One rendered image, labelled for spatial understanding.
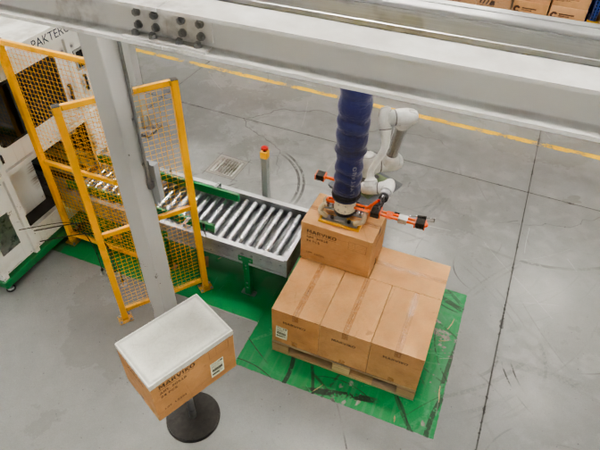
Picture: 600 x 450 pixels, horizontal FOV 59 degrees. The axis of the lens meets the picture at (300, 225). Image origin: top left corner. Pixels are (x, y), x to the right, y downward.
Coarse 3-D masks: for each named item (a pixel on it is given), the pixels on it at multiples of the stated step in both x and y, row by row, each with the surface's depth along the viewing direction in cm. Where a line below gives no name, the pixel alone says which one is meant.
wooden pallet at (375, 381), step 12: (276, 348) 439; (288, 348) 435; (312, 360) 433; (324, 360) 433; (348, 372) 420; (360, 372) 425; (372, 384) 418; (384, 384) 418; (396, 384) 405; (408, 396) 409
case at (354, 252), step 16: (304, 224) 421; (320, 224) 418; (368, 224) 419; (384, 224) 431; (304, 240) 433; (320, 240) 426; (336, 240) 418; (352, 240) 411; (368, 240) 406; (304, 256) 446; (320, 256) 438; (336, 256) 430; (352, 256) 422; (368, 256) 415; (352, 272) 434; (368, 272) 426
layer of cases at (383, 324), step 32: (384, 256) 449; (416, 256) 450; (288, 288) 421; (320, 288) 421; (352, 288) 422; (384, 288) 423; (416, 288) 423; (288, 320) 407; (320, 320) 399; (352, 320) 399; (384, 320) 400; (416, 320) 400; (320, 352) 418; (352, 352) 401; (384, 352) 386; (416, 352) 379; (416, 384) 395
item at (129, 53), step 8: (128, 48) 609; (128, 56) 617; (136, 56) 624; (128, 64) 624; (136, 64) 628; (128, 72) 632; (136, 72) 632; (136, 80) 637; (136, 96) 652; (144, 96) 660; (136, 104) 661; (144, 112) 669; (144, 120) 673; (144, 128) 681
